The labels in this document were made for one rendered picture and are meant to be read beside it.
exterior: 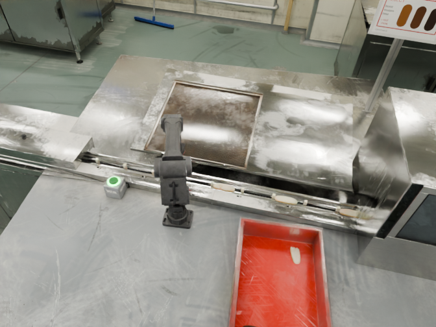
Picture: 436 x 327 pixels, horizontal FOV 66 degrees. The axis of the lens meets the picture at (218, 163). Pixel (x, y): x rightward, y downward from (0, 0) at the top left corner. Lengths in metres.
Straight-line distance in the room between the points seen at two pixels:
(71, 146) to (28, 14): 2.73
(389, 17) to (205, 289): 1.53
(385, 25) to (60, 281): 1.85
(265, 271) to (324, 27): 3.81
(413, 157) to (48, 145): 1.49
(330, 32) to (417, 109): 3.42
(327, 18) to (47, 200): 3.91
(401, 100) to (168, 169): 0.92
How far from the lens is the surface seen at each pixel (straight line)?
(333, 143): 1.74
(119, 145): 1.79
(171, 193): 0.98
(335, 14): 4.69
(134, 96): 2.12
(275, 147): 1.65
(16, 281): 1.47
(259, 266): 1.35
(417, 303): 1.50
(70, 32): 4.07
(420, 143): 1.28
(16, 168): 1.90
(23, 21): 4.36
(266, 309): 1.29
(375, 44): 2.94
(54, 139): 1.77
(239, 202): 1.46
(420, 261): 1.46
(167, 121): 1.26
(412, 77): 3.13
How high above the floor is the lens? 2.01
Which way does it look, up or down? 46 degrees down
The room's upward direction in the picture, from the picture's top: 4 degrees clockwise
